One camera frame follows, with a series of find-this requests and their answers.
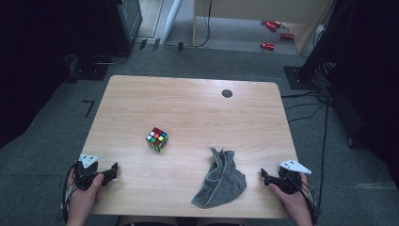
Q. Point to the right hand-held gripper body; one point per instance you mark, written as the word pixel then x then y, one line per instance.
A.
pixel 290 181

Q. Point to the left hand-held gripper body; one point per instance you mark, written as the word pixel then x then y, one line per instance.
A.
pixel 84 174

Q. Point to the grey fluffy cloth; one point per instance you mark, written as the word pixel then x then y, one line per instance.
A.
pixel 221 183

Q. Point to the multicoloured puzzle cube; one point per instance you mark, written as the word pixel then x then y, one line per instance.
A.
pixel 157 139

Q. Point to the person's right hand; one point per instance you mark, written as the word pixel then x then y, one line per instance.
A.
pixel 296 204

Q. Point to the person's left hand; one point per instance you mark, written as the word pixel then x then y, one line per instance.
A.
pixel 80 204

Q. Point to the dark round table grommet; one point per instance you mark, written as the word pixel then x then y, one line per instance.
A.
pixel 227 93

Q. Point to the black stand base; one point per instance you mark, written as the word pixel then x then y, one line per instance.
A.
pixel 296 78
pixel 89 70

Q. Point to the dark curtain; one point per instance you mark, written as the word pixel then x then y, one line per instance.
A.
pixel 37 62
pixel 370 78

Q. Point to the red can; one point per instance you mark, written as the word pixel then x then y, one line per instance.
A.
pixel 267 46
pixel 278 24
pixel 271 26
pixel 287 36

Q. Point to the black tape strip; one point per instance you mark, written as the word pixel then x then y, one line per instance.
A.
pixel 156 44
pixel 143 44
pixel 180 46

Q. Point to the black cabinet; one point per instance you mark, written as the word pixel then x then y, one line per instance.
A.
pixel 127 25

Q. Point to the white board panel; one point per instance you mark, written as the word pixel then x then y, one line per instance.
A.
pixel 172 20

